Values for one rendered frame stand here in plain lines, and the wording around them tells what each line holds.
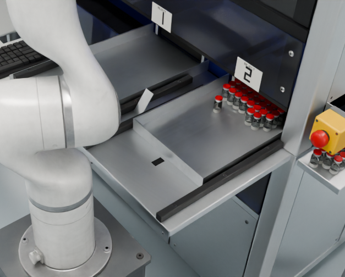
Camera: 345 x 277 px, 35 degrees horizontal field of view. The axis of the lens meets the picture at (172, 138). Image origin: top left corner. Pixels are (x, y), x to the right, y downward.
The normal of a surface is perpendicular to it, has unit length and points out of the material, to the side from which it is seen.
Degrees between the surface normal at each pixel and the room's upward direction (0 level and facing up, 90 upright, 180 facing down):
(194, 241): 90
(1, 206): 0
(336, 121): 0
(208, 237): 90
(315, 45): 90
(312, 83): 90
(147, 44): 0
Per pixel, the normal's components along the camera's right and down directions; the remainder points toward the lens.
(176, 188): 0.07, -0.74
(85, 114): 0.07, 0.31
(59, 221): 0.12, 0.67
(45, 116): 0.23, 0.15
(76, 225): 0.57, 0.57
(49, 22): 0.33, 0.48
